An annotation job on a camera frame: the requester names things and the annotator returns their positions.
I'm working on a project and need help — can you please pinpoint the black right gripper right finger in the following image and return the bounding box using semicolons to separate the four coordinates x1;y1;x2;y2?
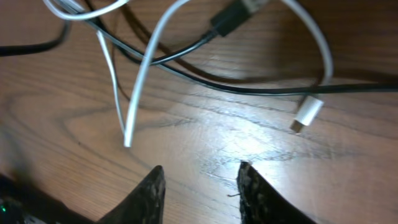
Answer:
236;161;315;224

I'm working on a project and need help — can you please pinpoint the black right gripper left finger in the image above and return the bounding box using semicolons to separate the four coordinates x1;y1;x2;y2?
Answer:
96;166;165;224

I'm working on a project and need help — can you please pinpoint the white USB cable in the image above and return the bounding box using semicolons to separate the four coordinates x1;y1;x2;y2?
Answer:
42;0;334;148

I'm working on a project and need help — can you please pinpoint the long black USB cable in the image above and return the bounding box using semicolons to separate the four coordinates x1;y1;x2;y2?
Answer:
55;0;398;96

